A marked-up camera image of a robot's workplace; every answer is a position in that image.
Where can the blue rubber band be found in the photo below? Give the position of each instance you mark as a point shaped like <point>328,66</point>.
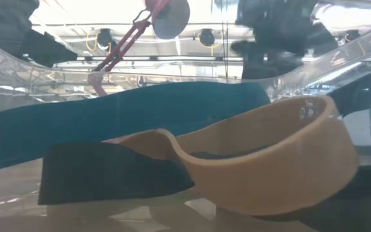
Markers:
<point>108,122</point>

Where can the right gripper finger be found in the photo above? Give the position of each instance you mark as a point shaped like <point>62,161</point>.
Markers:
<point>288,64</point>
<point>256,66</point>

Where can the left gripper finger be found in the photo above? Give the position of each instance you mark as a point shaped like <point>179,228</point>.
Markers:
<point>50,51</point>

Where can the clear plastic bin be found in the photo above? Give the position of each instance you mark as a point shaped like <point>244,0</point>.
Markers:
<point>11,199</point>

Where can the tan rubber band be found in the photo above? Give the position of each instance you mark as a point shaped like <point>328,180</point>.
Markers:
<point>269,180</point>

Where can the wide black rubber band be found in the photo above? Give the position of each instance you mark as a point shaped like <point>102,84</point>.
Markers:
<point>108,174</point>

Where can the red desk lamp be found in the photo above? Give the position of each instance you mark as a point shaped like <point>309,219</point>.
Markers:
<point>169,19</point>

